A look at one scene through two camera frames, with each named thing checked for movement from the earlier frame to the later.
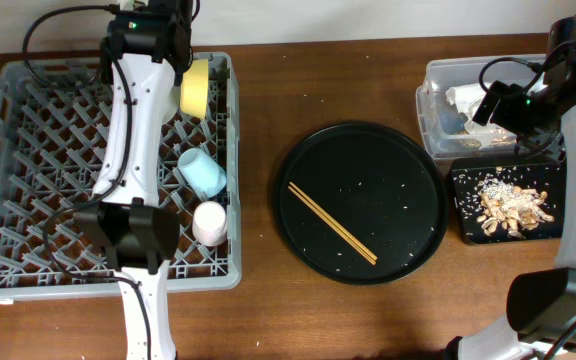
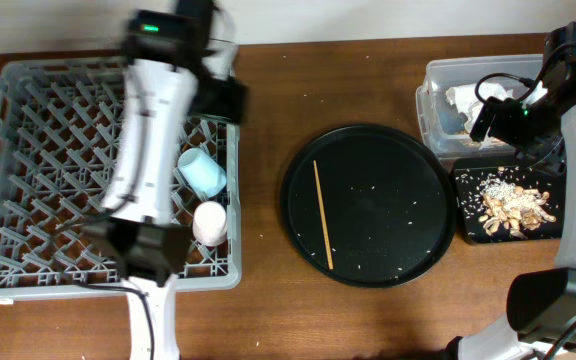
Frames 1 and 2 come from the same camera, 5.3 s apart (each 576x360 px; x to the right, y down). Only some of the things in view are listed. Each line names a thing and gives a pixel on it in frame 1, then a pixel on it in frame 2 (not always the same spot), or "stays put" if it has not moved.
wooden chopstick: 374,262 -> 322,214
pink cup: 209,223 stays put
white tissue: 468,98 stays put
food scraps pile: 510,206 stays put
